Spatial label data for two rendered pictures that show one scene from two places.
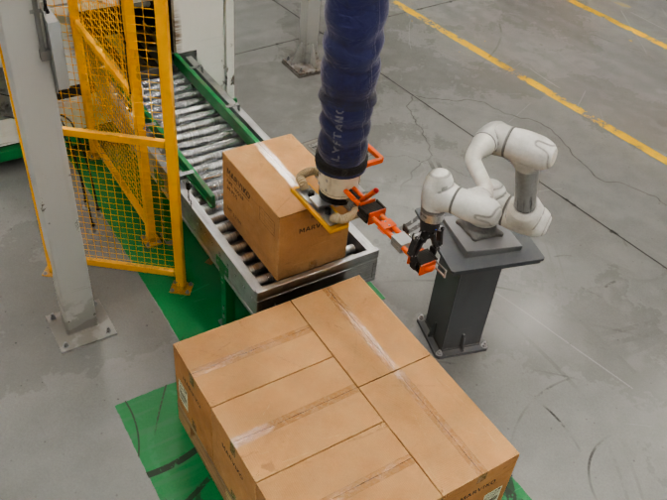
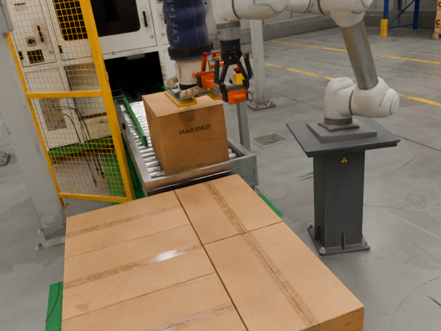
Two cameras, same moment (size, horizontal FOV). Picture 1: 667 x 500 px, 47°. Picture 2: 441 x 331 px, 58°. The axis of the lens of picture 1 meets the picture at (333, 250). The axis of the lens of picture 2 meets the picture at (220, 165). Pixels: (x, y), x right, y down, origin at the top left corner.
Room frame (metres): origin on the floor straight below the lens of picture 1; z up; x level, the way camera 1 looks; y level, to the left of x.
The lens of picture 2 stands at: (0.77, -0.78, 1.57)
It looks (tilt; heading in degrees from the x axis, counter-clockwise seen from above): 24 degrees down; 20
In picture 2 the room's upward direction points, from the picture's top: 7 degrees counter-clockwise
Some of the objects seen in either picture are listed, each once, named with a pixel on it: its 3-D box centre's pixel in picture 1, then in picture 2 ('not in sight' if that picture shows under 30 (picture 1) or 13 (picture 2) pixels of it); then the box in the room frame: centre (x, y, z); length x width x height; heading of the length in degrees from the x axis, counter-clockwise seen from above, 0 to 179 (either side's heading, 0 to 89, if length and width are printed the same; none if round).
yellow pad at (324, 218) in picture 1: (319, 204); (178, 94); (2.66, 0.08, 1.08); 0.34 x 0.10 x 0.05; 36
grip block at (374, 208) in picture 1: (371, 211); (207, 79); (2.52, -0.14, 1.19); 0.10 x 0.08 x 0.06; 126
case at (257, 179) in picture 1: (284, 204); (184, 128); (3.07, 0.27, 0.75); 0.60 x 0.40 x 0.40; 36
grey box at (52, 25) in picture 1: (53, 46); (0, 6); (2.84, 1.23, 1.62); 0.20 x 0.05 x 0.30; 36
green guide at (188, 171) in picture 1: (150, 130); (128, 115); (3.85, 1.16, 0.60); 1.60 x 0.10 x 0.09; 36
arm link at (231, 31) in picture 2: (432, 212); (228, 31); (2.24, -0.35, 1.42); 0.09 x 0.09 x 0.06
